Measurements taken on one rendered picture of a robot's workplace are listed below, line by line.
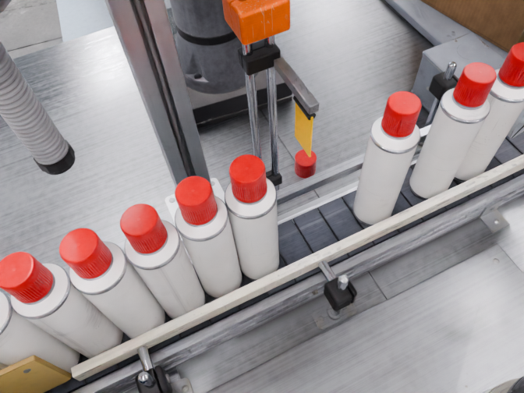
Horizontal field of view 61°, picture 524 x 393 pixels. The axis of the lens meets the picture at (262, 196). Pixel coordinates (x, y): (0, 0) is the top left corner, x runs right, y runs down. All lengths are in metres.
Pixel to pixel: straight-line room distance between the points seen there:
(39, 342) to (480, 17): 0.86
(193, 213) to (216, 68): 0.39
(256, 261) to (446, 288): 0.24
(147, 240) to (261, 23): 0.20
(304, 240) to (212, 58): 0.32
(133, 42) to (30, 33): 2.29
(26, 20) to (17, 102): 2.41
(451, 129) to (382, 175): 0.09
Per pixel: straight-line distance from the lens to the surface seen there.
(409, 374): 0.56
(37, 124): 0.42
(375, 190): 0.54
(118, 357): 0.54
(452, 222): 0.67
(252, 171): 0.40
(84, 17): 1.10
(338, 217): 0.61
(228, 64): 0.74
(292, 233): 0.60
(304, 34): 0.95
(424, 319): 0.58
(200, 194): 0.39
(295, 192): 0.53
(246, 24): 0.38
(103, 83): 0.92
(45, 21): 2.75
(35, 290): 0.42
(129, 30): 0.42
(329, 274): 0.54
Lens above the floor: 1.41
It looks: 57 degrees down
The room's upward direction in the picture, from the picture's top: 5 degrees counter-clockwise
